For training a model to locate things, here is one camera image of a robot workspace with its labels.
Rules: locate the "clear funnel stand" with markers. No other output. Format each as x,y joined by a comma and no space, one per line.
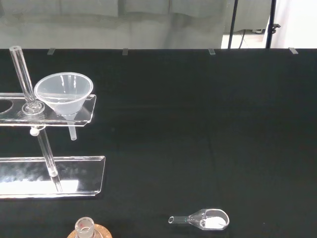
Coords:
74,173

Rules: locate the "black bench cloth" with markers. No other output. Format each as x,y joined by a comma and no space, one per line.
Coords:
173,124

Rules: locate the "clear cloth clip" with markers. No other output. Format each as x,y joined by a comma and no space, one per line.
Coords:
293,50
212,51
125,51
51,51

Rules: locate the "grey plastic curtain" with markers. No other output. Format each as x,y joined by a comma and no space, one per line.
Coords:
99,22

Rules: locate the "small round-bottom glass flask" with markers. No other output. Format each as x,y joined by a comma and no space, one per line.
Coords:
84,227

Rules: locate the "black tripod pole with clamp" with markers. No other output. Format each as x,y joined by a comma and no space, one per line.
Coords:
271,15

